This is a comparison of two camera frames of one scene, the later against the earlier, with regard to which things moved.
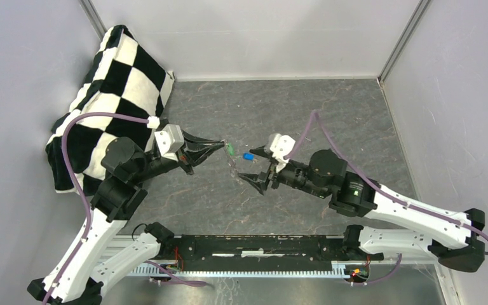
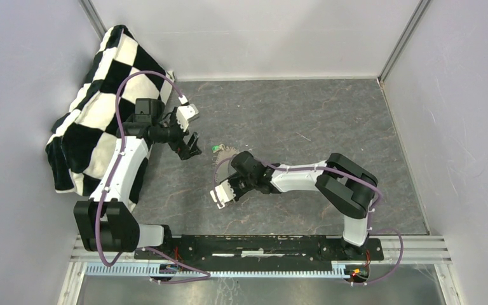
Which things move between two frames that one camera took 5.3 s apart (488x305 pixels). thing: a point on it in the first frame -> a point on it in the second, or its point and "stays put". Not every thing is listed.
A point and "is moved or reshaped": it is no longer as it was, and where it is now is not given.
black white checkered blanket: [126, 77] stays put
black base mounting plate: [261, 252] stays put
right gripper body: [273, 176] -> [241, 185]
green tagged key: [230, 149] is moved or reshaped
